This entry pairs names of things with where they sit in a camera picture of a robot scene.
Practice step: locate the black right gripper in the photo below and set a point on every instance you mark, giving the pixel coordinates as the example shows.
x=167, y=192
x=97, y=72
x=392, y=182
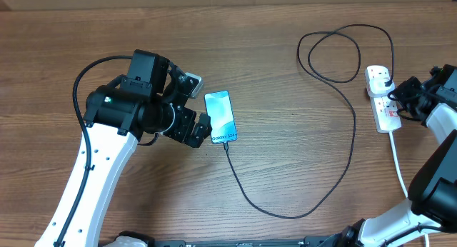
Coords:
x=400, y=93

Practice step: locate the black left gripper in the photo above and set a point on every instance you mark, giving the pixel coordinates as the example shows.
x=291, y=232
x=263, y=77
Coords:
x=183, y=133

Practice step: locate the Samsung Galaxy smartphone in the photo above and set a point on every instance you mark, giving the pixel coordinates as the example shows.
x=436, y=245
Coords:
x=219, y=108

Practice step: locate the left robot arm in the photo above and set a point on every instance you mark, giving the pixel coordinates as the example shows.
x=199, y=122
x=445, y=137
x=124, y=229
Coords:
x=151, y=99

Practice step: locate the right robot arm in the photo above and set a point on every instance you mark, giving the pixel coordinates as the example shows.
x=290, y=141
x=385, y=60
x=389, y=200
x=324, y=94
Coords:
x=430, y=206

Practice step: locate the white charger plug adapter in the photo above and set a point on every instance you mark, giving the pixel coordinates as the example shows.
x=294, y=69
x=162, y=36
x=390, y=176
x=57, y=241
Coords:
x=376, y=87

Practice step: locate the white power strip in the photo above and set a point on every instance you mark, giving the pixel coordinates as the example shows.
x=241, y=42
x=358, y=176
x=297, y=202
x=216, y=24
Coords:
x=384, y=110

